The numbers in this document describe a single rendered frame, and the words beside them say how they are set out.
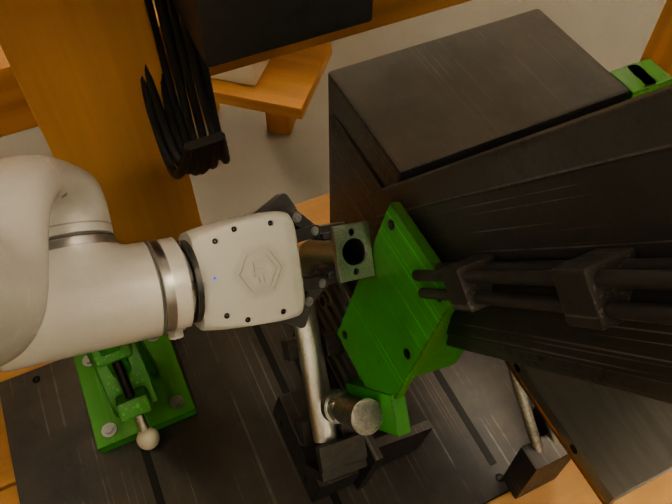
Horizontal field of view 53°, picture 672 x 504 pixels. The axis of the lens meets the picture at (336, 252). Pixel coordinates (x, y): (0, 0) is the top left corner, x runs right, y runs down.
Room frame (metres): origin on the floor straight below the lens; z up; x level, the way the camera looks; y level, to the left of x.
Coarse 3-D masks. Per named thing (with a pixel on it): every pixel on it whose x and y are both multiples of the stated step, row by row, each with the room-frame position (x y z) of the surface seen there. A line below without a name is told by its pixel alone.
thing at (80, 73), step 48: (0, 0) 0.53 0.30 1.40; (48, 0) 0.55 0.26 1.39; (96, 0) 0.56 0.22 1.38; (144, 0) 0.58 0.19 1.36; (48, 48) 0.54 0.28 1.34; (96, 48) 0.56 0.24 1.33; (144, 48) 0.58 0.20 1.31; (48, 96) 0.53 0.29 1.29; (96, 96) 0.55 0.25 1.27; (48, 144) 0.52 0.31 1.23; (96, 144) 0.54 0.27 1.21; (144, 144) 0.56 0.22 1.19; (144, 192) 0.56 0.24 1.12; (192, 192) 0.58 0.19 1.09; (144, 240) 0.55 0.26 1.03
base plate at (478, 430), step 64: (0, 384) 0.40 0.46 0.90; (64, 384) 0.40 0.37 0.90; (192, 384) 0.40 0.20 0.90; (256, 384) 0.40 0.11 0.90; (448, 384) 0.40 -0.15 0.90; (512, 384) 0.40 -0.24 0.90; (64, 448) 0.31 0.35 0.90; (128, 448) 0.31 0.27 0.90; (192, 448) 0.31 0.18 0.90; (256, 448) 0.31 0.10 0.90; (448, 448) 0.31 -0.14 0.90; (512, 448) 0.31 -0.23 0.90
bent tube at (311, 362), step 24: (312, 240) 0.43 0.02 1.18; (336, 240) 0.39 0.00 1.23; (360, 240) 0.40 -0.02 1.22; (312, 264) 0.42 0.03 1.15; (336, 264) 0.37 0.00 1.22; (360, 264) 0.38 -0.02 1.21; (312, 312) 0.41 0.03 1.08; (312, 336) 0.38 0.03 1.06; (312, 360) 0.36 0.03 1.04; (312, 384) 0.34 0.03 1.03; (312, 408) 0.32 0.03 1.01; (312, 432) 0.30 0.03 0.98; (336, 432) 0.30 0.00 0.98
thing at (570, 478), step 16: (560, 480) 0.27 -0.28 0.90; (576, 480) 0.27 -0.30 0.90; (656, 480) 0.27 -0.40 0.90; (512, 496) 0.25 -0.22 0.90; (528, 496) 0.25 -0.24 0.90; (544, 496) 0.25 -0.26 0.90; (560, 496) 0.25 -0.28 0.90; (576, 496) 0.25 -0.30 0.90; (592, 496) 0.25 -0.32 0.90; (624, 496) 0.25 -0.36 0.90; (640, 496) 0.25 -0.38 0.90; (656, 496) 0.25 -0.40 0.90
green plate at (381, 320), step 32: (384, 224) 0.40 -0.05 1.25; (384, 256) 0.38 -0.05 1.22; (416, 256) 0.35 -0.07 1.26; (384, 288) 0.36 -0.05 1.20; (416, 288) 0.33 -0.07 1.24; (352, 320) 0.37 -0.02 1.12; (384, 320) 0.34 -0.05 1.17; (416, 320) 0.31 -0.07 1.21; (448, 320) 0.30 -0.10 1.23; (352, 352) 0.35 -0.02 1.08; (384, 352) 0.32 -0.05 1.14; (416, 352) 0.30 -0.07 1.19; (448, 352) 0.32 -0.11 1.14; (384, 384) 0.30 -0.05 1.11
